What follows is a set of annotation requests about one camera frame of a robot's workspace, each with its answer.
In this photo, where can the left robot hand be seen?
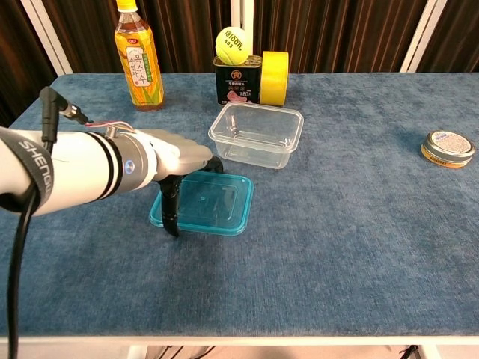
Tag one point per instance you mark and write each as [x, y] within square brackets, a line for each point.
[176, 153]

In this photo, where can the blue plastic lid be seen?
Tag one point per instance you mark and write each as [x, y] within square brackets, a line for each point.
[213, 205]

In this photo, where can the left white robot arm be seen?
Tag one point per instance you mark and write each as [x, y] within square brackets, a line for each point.
[82, 168]

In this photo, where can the clear plastic container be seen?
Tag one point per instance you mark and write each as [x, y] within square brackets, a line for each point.
[258, 138]

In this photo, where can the small round silver can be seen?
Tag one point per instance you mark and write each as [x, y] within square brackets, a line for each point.
[447, 147]

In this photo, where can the yellow tea bottle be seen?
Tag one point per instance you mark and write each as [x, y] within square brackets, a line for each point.
[140, 67]

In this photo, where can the dark brown pleated curtain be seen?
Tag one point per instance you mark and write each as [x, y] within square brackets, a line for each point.
[187, 33]

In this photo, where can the yellow tennis ball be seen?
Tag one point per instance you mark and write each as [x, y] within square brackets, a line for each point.
[231, 45]

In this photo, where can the yellow tape roll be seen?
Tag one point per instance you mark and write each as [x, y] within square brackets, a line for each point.
[275, 78]

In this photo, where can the blue table cloth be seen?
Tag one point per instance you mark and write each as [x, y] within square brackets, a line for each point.
[318, 243]

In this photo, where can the white frame post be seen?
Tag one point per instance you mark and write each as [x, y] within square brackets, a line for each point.
[241, 15]
[46, 37]
[423, 37]

